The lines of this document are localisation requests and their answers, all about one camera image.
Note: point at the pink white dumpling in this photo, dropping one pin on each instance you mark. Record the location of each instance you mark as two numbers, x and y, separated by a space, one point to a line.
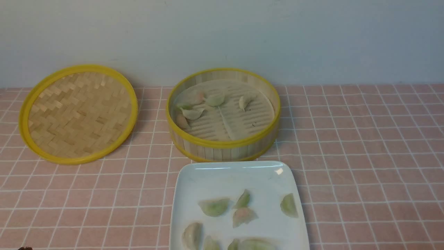
196 97

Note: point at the white square plate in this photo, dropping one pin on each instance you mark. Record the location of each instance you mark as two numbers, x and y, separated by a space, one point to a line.
268 181

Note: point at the small green dumpling plate centre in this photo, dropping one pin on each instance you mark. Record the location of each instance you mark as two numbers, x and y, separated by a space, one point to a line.
243 200

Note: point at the green dumpling plate left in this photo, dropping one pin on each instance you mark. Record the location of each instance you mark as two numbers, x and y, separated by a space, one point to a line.
215 207

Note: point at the pink dumpling plate centre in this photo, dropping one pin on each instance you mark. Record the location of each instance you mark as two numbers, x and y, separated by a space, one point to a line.
243 216

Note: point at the green dumpling plate right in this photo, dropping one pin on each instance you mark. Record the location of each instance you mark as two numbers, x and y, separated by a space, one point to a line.
288 206

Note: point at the pale dumpling plate bottom left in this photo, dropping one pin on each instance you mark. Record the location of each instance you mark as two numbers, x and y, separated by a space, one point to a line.
191 236

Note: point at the large green dumpling plate bottom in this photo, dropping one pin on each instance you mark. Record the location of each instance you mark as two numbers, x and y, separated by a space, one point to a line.
256 244

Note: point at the bamboo steamer basket yellow rim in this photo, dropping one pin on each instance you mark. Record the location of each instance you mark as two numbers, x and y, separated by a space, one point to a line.
225 132

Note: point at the green dumpling in steamer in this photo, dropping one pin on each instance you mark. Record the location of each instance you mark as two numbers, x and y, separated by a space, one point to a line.
215 100

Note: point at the white dumpling steamer right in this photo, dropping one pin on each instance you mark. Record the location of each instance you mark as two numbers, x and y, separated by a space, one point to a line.
244 101

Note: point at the white dumpling steamer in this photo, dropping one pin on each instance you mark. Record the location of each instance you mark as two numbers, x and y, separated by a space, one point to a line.
244 101
192 114

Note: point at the white dumpling steamer centre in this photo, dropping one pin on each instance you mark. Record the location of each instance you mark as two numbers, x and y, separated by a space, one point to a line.
192 114

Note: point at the small green dumpling bottom centre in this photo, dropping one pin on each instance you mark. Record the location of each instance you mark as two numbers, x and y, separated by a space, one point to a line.
234 244

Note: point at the bamboo steamer lid yellow rim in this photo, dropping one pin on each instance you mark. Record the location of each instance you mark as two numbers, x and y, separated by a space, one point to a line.
78 114

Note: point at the pink checkered tablecloth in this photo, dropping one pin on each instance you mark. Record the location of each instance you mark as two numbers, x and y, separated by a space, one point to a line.
368 162

